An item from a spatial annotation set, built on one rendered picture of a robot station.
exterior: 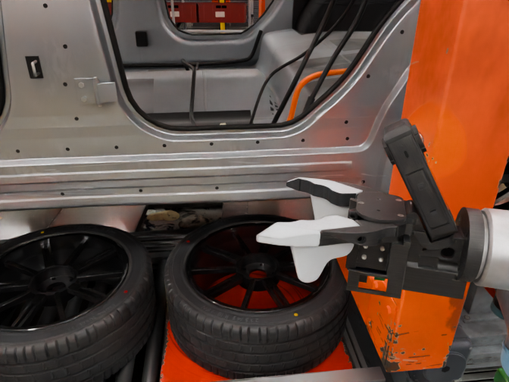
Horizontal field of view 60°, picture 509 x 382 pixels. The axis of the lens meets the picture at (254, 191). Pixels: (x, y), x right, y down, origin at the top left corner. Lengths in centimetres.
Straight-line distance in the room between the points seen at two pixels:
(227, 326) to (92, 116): 73
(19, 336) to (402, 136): 126
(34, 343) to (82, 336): 13
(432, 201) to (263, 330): 97
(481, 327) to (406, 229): 151
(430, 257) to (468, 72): 47
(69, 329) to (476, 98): 119
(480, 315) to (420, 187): 156
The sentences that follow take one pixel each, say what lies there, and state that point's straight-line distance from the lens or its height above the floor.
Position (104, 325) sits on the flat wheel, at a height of 49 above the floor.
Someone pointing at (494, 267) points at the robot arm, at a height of 122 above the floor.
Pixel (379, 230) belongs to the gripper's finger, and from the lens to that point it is 40.
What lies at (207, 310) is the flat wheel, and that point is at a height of 50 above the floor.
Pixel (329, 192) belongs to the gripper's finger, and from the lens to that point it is 49.
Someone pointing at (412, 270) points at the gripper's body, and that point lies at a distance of 46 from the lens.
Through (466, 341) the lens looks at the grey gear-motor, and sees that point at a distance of 158.
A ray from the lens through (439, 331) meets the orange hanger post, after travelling 120.
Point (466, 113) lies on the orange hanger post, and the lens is 89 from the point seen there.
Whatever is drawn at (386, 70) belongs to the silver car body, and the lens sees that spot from 141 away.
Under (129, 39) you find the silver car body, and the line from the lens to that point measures 306.
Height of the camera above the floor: 146
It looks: 29 degrees down
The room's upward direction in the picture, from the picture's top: straight up
